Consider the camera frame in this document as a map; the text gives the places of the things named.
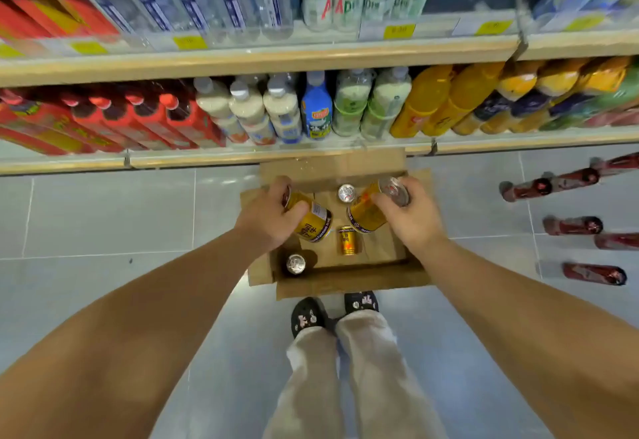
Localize person's right hand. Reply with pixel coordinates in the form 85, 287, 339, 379
371, 176, 448, 256

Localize person's left hand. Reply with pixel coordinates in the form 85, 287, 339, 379
234, 176, 311, 257

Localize person's right forearm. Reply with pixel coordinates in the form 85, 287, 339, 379
408, 234, 639, 439

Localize person's left forearm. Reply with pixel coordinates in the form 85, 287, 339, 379
0, 226, 271, 439

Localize brown cardboard box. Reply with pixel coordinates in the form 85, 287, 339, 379
240, 148, 433, 301

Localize pale green drink bottle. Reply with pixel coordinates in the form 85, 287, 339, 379
331, 69, 375, 138
360, 67, 413, 142

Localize cream bottle with white cap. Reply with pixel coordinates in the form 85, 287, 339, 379
193, 77, 250, 144
229, 80, 278, 146
263, 75, 304, 145

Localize black patterned right shoe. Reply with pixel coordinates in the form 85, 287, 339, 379
344, 291, 379, 315

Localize black patterned shoe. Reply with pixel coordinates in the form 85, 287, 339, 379
344, 291, 379, 315
291, 297, 330, 339

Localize bottle with blue label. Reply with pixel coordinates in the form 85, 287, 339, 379
301, 71, 333, 141

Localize black patterned left shoe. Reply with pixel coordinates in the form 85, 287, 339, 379
291, 297, 330, 339

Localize orange juice bottle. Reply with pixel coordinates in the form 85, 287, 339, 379
421, 62, 506, 137
389, 65, 454, 139

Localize wooden shelf board with tags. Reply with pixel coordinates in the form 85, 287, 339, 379
0, 8, 639, 88

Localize beige trousers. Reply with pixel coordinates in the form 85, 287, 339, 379
263, 309, 448, 439

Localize row of yellow navy-labelled bottles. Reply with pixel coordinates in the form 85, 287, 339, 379
452, 56, 634, 136

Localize group of dark red bottles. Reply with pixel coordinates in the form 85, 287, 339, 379
500, 152, 639, 287

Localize row of red bottles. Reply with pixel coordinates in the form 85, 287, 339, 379
0, 83, 228, 157

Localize clear shelf divider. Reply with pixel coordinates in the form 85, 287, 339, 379
513, 0, 531, 62

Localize pink drink bottle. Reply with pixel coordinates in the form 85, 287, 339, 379
581, 108, 639, 128

